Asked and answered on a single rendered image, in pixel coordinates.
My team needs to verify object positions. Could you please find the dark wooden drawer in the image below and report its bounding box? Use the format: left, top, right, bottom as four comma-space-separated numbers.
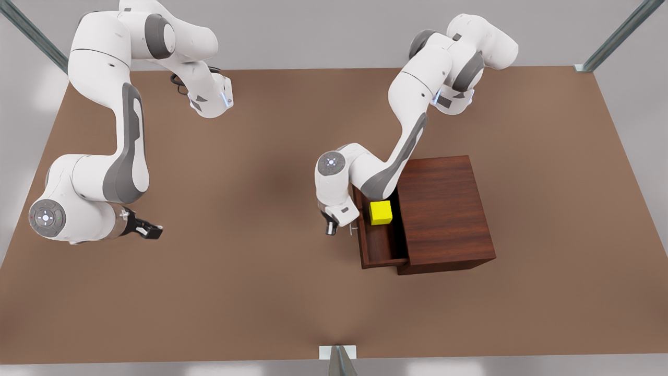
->
352, 184, 411, 270

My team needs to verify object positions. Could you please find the yellow cube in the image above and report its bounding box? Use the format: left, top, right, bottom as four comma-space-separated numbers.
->
369, 200, 393, 226

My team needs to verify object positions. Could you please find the dark wooden cabinet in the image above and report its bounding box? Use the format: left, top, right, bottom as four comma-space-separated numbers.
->
393, 155, 497, 276

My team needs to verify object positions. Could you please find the silver frame post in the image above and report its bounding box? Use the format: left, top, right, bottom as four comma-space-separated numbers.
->
0, 0, 70, 74
319, 345, 358, 376
574, 0, 667, 73

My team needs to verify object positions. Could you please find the black cable loop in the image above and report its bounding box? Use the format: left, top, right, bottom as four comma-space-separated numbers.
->
170, 67, 222, 98

